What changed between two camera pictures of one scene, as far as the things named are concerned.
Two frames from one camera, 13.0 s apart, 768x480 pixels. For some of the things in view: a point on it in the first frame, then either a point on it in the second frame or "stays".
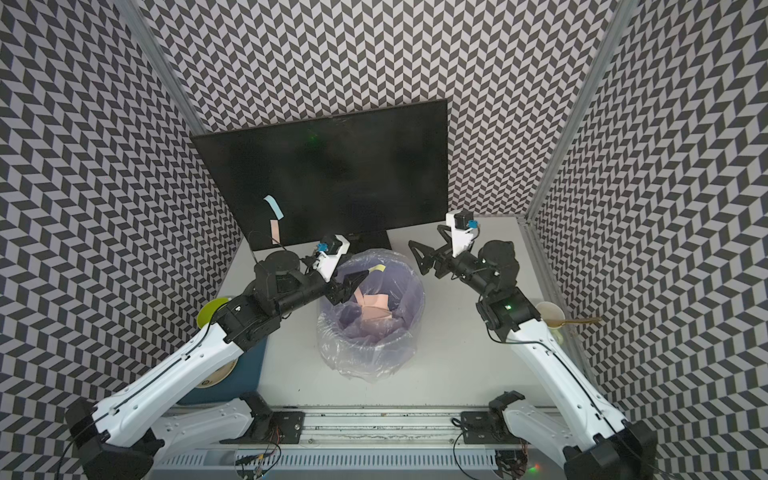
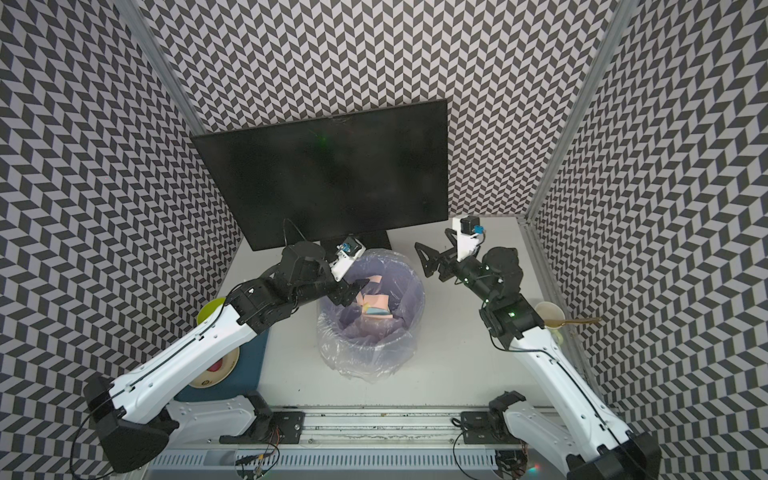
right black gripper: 445,257 stays
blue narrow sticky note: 274,207 -> 378,311
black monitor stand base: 362,241 stays
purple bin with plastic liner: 369,336 stays
